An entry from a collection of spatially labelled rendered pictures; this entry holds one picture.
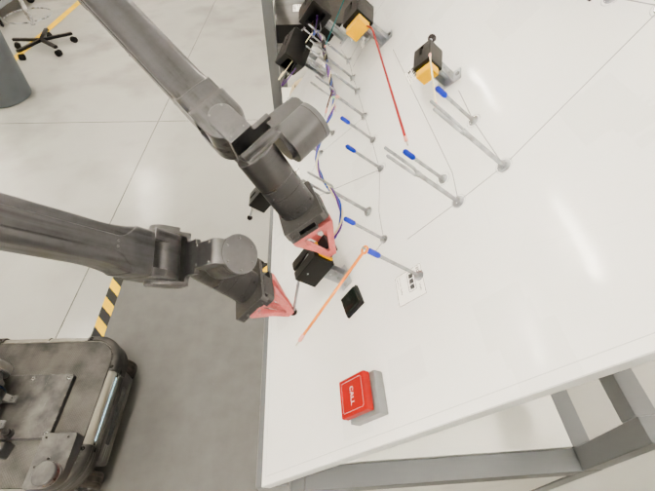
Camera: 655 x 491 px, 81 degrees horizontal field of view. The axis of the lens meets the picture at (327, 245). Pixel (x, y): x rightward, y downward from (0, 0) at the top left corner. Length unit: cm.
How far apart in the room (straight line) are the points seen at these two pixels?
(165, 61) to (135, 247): 26
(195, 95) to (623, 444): 84
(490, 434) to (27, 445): 142
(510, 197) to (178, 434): 153
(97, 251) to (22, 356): 142
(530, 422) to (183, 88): 87
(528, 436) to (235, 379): 120
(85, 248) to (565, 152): 54
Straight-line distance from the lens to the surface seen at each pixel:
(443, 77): 74
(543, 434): 95
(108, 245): 51
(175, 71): 61
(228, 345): 186
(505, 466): 90
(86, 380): 172
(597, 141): 50
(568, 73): 58
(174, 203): 255
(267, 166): 51
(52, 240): 48
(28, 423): 173
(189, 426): 176
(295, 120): 53
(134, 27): 68
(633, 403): 81
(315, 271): 62
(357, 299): 61
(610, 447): 87
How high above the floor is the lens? 162
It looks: 49 degrees down
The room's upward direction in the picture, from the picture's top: straight up
